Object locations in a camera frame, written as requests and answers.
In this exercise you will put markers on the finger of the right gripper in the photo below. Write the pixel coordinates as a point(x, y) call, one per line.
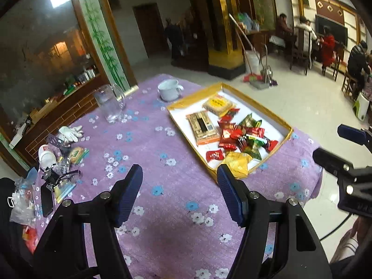
point(352, 134)
point(330, 162)

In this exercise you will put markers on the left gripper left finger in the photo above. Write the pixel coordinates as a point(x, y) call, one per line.
point(80, 239)

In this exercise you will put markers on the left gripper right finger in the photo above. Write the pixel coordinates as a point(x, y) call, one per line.
point(278, 241)

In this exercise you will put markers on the red black candy packet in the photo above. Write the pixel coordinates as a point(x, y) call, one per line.
point(270, 145)

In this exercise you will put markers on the green snack packet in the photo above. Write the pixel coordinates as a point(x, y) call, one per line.
point(250, 122)
point(251, 146)

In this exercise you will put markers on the yellow cheese crackers bag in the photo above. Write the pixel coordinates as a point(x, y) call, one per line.
point(237, 164)

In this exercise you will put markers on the large dark red snack bag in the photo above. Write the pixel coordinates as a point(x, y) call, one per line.
point(230, 133)

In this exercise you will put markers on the salted egg yolk biscuit pack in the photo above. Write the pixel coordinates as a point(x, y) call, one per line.
point(218, 105)

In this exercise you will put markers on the orange cracker pack with barcode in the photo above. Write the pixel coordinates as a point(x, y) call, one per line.
point(203, 129)

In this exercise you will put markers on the dark red golden wafer pack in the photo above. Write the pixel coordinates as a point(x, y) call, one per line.
point(254, 131)

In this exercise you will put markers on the small red candy packet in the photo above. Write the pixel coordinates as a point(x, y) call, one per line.
point(217, 155)

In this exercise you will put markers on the black leather chair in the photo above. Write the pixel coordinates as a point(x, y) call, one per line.
point(11, 231)

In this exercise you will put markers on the clear plastic bag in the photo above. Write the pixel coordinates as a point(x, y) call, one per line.
point(21, 201)

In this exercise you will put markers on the black smartphone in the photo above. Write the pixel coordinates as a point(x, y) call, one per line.
point(47, 199)

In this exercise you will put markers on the yellow blue booklet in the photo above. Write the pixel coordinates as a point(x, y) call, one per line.
point(63, 189)

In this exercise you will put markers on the white round helmet object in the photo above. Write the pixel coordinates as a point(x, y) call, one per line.
point(46, 157)

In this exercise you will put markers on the green biscuit packet on table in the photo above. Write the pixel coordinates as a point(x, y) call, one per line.
point(77, 154)

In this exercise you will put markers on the white bucket with mop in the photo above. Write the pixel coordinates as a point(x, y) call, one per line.
point(258, 74)

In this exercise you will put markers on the purple floral tablecloth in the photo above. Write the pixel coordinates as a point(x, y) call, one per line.
point(179, 226)

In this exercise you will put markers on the white glove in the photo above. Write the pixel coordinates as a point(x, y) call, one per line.
point(70, 134)

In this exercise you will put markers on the yellow cardboard tray box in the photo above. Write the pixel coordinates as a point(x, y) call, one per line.
point(275, 127)

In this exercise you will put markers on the glass beer mug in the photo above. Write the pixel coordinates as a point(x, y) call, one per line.
point(111, 101)

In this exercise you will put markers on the white ceramic cup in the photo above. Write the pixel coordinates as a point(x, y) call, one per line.
point(170, 89)

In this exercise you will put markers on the wooden sideboard cabinet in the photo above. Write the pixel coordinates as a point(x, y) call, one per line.
point(54, 55)

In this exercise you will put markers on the black camera device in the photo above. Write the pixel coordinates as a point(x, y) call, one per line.
point(53, 179)

